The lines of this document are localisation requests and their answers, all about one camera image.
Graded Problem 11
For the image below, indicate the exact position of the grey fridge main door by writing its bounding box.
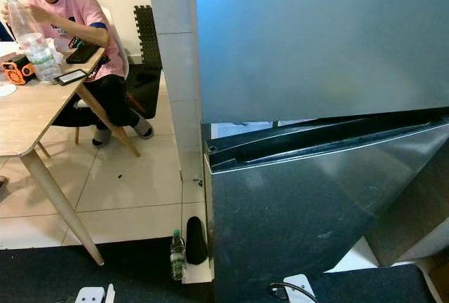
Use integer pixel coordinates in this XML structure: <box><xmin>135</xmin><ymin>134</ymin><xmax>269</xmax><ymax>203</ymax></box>
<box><xmin>203</xmin><ymin>110</ymin><xmax>449</xmax><ymax>303</ymax></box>

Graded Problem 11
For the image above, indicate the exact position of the grey fridge freezer door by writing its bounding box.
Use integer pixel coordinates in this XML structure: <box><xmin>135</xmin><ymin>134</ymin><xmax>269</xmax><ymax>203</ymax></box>
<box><xmin>195</xmin><ymin>0</ymin><xmax>449</xmax><ymax>125</ymax></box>

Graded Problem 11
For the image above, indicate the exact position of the light wooden table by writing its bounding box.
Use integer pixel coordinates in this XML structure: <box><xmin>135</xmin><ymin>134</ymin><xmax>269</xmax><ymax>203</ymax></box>
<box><xmin>0</xmin><ymin>47</ymin><xmax>142</xmax><ymax>267</ymax></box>

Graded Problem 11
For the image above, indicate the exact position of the orange black device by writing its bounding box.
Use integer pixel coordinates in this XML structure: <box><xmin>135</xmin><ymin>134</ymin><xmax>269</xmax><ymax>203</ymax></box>
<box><xmin>2</xmin><ymin>59</ymin><xmax>34</xmax><ymax>85</ymax></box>

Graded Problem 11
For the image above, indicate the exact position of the large clear water bottle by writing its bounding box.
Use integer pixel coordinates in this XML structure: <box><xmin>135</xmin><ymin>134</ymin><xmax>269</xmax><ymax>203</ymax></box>
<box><xmin>4</xmin><ymin>0</ymin><xmax>62</xmax><ymax>83</ymax></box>

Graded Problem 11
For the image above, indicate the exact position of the black wallet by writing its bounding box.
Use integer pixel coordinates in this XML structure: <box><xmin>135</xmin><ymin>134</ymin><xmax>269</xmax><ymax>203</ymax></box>
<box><xmin>65</xmin><ymin>43</ymin><xmax>101</xmax><ymax>65</ymax></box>

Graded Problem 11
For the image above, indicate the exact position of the person in pink shirt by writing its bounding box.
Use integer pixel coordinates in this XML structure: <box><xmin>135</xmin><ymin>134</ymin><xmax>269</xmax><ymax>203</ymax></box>
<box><xmin>6</xmin><ymin>0</ymin><xmax>155</xmax><ymax>147</ymax></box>

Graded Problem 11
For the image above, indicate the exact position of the black seat chair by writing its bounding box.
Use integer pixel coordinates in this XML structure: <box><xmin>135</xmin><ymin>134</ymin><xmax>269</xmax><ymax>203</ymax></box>
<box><xmin>56</xmin><ymin>63</ymin><xmax>162</xmax><ymax>146</ymax></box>

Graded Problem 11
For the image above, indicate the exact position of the black foam puzzle mat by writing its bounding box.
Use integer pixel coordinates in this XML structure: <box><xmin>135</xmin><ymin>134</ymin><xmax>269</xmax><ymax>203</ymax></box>
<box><xmin>133</xmin><ymin>5</ymin><xmax>164</xmax><ymax>70</ymax></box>

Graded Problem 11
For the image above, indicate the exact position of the dark blue floor carpet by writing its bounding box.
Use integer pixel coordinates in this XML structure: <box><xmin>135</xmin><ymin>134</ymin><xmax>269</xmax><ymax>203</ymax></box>
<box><xmin>0</xmin><ymin>236</ymin><xmax>436</xmax><ymax>303</ymax></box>

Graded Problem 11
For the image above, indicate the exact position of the small green-capped bottle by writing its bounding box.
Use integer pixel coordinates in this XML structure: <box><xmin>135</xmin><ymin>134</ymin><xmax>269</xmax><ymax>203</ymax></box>
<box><xmin>170</xmin><ymin>229</ymin><xmax>187</xmax><ymax>281</ymax></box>

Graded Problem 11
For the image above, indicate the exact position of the black oval object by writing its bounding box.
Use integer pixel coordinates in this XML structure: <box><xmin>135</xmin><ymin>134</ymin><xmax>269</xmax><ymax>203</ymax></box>
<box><xmin>185</xmin><ymin>216</ymin><xmax>209</xmax><ymax>266</ymax></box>

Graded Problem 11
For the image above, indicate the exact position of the black smartphone with pale frame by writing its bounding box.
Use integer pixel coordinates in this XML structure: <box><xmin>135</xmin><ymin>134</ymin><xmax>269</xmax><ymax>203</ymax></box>
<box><xmin>55</xmin><ymin>69</ymin><xmax>90</xmax><ymax>86</ymax></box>

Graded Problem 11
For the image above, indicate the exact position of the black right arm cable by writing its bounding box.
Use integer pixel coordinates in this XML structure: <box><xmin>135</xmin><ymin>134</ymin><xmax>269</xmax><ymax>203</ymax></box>
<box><xmin>269</xmin><ymin>282</ymin><xmax>323</xmax><ymax>303</ymax></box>

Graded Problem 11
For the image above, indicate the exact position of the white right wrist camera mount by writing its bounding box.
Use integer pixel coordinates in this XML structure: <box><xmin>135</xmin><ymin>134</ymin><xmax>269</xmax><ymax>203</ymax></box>
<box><xmin>283</xmin><ymin>274</ymin><xmax>316</xmax><ymax>303</ymax></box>

